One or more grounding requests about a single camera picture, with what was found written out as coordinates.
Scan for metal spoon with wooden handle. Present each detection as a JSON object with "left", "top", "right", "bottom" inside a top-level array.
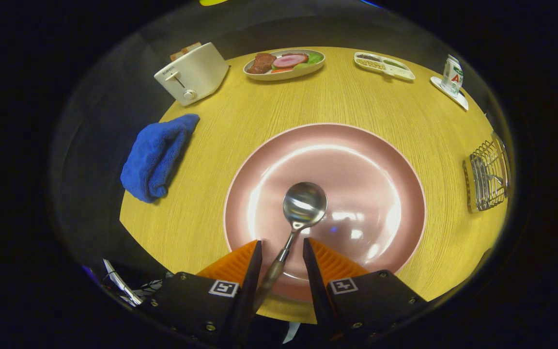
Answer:
[{"left": 252, "top": 182, "right": 328, "bottom": 313}]

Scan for metal wire basket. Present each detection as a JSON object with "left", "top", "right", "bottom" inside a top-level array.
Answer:
[{"left": 462, "top": 131, "right": 511, "bottom": 214}]

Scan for white divided dish with beans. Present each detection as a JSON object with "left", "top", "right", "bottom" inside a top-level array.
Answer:
[{"left": 354, "top": 52, "right": 416, "bottom": 81}]

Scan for pink plate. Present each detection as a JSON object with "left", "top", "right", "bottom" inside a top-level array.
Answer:
[{"left": 223, "top": 123, "right": 427, "bottom": 303}]

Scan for cream toaster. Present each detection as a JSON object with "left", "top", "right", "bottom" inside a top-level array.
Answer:
[{"left": 154, "top": 42, "right": 230, "bottom": 107}]

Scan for blue towel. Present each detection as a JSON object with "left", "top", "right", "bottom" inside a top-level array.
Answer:
[{"left": 120, "top": 113, "right": 201, "bottom": 204}]

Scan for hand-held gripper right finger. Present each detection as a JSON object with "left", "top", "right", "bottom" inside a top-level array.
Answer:
[{"left": 302, "top": 237, "right": 427, "bottom": 346}]

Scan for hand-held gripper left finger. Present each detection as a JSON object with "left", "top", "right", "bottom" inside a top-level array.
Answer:
[{"left": 136, "top": 239, "right": 264, "bottom": 349}]

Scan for plate of meat and vegetables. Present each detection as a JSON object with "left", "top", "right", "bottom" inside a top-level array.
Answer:
[{"left": 243, "top": 48, "right": 326, "bottom": 81}]

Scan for bread slices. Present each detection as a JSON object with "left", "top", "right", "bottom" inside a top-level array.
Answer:
[{"left": 170, "top": 42, "right": 202, "bottom": 62}]

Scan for white flat strip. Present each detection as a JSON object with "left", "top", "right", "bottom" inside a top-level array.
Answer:
[{"left": 103, "top": 259, "right": 143, "bottom": 307}]

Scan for white square coaster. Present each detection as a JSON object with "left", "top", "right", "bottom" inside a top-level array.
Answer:
[{"left": 430, "top": 76, "right": 469, "bottom": 111}]

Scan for white drink bottle green cap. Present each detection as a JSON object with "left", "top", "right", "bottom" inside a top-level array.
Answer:
[{"left": 440, "top": 54, "right": 464, "bottom": 97}]

